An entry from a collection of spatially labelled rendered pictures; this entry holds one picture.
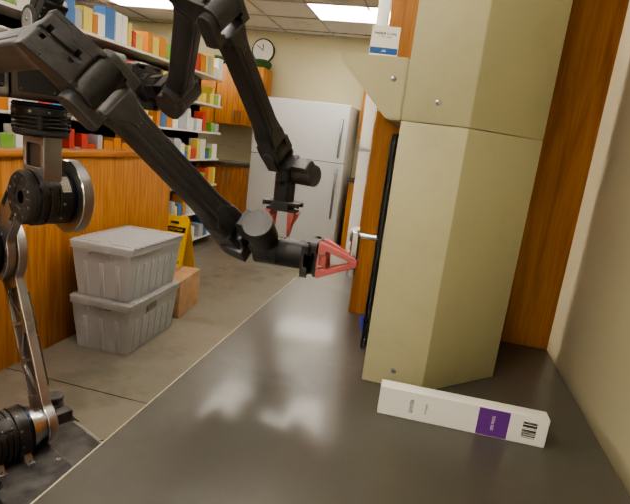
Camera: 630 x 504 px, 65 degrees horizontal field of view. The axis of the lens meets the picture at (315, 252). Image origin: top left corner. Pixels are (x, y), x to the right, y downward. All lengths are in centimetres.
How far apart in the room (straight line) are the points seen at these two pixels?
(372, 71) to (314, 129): 505
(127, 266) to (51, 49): 222
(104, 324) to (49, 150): 187
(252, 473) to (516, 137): 69
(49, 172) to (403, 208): 93
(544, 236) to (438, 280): 44
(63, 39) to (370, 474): 75
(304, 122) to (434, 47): 511
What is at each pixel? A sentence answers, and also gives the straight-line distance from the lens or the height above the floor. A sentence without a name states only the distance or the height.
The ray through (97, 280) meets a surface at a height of 43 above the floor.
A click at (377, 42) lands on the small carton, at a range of 96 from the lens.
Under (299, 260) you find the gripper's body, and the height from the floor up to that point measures 114.
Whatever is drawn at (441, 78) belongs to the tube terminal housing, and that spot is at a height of 148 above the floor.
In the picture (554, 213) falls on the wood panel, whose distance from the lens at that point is 127.
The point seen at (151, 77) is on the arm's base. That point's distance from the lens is 149.
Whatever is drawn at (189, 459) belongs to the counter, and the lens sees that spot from 72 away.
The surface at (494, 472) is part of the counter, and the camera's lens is 81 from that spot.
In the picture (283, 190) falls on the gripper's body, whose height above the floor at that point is 122.
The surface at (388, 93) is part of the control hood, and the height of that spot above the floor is 145.
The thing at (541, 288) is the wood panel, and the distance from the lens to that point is 130.
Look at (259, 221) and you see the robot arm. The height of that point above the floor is 121.
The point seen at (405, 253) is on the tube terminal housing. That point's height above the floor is 119.
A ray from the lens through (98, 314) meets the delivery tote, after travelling 317.
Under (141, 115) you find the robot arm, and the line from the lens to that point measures 88.
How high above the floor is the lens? 136
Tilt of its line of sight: 12 degrees down
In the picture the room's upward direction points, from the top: 7 degrees clockwise
